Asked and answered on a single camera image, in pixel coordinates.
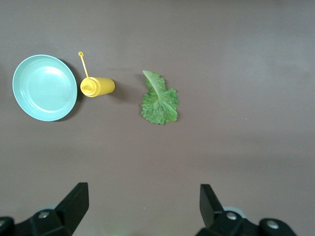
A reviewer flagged yellow mustard squeeze bottle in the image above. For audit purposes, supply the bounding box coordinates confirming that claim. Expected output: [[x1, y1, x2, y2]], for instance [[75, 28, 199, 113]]
[[78, 51, 116, 98]]

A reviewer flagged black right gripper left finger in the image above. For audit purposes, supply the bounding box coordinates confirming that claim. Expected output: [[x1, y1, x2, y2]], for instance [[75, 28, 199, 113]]
[[0, 182, 90, 236]]

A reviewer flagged mint green plate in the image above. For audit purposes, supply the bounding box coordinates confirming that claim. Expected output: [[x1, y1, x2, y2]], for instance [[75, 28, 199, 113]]
[[12, 54, 78, 122]]

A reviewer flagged green lettuce leaf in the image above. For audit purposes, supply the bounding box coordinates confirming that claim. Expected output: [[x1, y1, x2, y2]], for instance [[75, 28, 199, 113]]
[[140, 70, 179, 125]]

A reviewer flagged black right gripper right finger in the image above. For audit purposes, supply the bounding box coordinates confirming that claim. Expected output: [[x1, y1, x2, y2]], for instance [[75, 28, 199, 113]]
[[196, 183, 298, 236]]

